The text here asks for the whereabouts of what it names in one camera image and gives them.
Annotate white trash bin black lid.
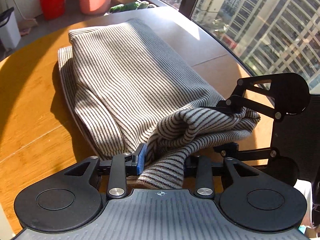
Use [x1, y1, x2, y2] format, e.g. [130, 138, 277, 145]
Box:
[0, 7, 21, 50]

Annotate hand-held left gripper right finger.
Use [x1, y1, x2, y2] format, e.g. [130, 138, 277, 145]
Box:
[184, 155, 261, 199]

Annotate apartment buildings outside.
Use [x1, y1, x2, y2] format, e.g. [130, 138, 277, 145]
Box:
[117, 0, 320, 90]

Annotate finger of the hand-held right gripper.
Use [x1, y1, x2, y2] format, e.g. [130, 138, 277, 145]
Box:
[206, 74, 282, 121]
[213, 142, 279, 167]

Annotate person's white clothing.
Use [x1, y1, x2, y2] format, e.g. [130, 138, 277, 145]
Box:
[294, 179, 313, 228]

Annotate broom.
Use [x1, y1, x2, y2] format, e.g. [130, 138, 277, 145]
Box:
[4, 0, 38, 36]

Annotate striped beige knit sweater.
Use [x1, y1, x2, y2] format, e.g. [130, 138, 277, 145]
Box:
[57, 18, 261, 190]

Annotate red plastic bucket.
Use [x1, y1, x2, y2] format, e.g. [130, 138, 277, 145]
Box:
[38, 0, 67, 20]

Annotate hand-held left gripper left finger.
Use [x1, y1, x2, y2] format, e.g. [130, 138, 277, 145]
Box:
[64, 150, 147, 199]

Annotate green leafy plant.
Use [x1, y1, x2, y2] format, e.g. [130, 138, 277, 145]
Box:
[109, 1, 156, 13]

